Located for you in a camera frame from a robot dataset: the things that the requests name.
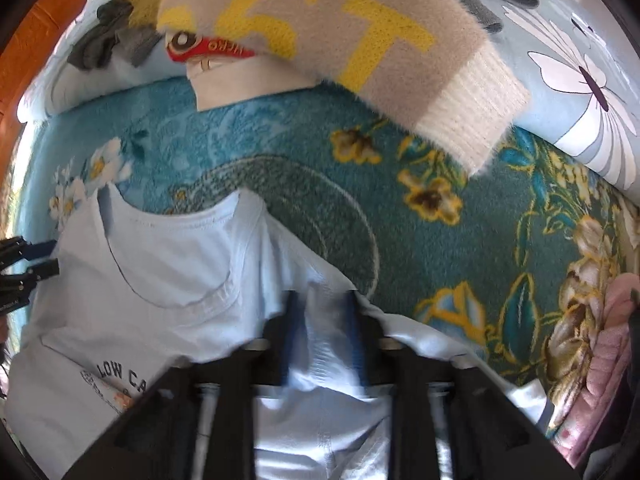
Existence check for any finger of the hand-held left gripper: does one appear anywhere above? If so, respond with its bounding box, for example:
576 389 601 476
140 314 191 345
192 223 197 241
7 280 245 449
0 238 58 274
0 258 61 316

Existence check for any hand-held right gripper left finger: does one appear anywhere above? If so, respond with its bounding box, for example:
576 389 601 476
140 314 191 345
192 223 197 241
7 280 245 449
62 290 307 480

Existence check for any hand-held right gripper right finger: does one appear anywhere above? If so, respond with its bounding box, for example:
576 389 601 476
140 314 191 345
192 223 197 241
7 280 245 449
342 290 583 480

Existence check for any light blue t-shirt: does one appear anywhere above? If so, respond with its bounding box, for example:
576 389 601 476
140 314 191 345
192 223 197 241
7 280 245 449
5 182 556 480

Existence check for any teal floral blanket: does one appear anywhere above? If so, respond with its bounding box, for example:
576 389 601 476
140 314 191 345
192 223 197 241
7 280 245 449
20 77 640 441

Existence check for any orange wooden headboard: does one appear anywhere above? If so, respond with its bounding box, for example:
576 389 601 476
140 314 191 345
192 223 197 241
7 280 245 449
0 0 96 126

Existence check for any dark grey garment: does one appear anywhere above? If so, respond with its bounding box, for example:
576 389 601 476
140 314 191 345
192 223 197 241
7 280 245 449
67 0 163 71

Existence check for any white garment with red print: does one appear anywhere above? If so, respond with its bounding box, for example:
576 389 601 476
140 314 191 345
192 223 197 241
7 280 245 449
165 30 321 113

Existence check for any pink cloth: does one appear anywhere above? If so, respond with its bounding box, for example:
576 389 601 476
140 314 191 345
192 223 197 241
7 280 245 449
560 255 640 466

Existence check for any dark cloth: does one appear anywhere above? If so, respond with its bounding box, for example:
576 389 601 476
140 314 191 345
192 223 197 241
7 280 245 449
582 370 640 480

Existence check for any beige sweater with yellow letters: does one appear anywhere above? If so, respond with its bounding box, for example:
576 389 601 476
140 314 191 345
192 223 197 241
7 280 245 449
156 0 531 177

